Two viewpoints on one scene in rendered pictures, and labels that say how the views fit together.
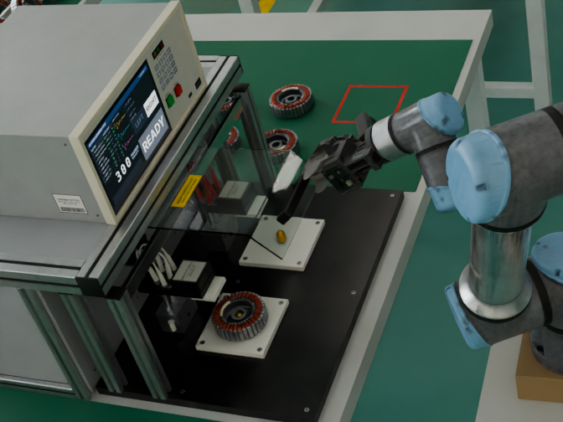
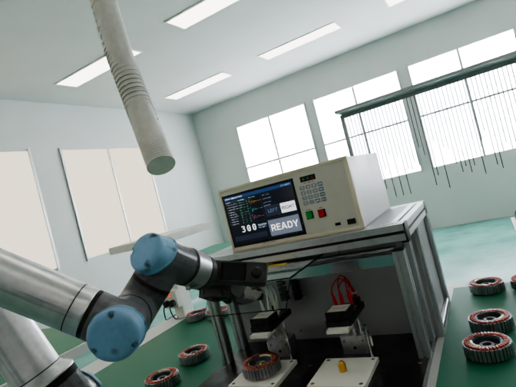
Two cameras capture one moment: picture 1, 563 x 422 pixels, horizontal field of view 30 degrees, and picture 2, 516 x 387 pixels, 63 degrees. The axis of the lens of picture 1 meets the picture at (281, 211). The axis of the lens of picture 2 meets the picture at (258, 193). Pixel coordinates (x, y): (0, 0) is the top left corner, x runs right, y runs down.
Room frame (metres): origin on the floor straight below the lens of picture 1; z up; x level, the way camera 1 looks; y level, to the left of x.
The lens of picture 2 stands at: (1.60, -1.05, 1.28)
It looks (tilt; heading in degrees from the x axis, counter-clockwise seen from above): 0 degrees down; 88
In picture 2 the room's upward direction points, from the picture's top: 14 degrees counter-clockwise
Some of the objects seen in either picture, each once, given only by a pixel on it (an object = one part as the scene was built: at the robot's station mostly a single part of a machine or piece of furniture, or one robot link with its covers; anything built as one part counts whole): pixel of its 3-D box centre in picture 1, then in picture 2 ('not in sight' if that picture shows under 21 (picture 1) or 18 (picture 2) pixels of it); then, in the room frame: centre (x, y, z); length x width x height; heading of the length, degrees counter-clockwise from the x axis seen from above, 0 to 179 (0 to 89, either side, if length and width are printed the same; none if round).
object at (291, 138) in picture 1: (276, 146); (487, 346); (2.09, -0.03, 0.77); 0.11 x 0.11 x 0.04
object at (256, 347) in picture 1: (242, 324); (263, 374); (1.53, 0.14, 0.78); 0.15 x 0.15 x 0.01; 59
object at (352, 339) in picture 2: (220, 230); (356, 341); (1.81, 0.14, 0.80); 0.07 x 0.05 x 0.06; 149
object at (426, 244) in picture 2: not in sight; (430, 269); (2.11, 0.26, 0.91); 0.28 x 0.03 x 0.32; 59
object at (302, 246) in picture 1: (282, 242); (343, 373); (1.73, 0.02, 0.78); 0.15 x 0.15 x 0.01; 59
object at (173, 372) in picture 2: not in sight; (162, 379); (1.19, 0.32, 0.77); 0.11 x 0.11 x 0.04
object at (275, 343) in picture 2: (177, 310); (282, 345); (1.60, 0.27, 0.80); 0.07 x 0.05 x 0.06; 149
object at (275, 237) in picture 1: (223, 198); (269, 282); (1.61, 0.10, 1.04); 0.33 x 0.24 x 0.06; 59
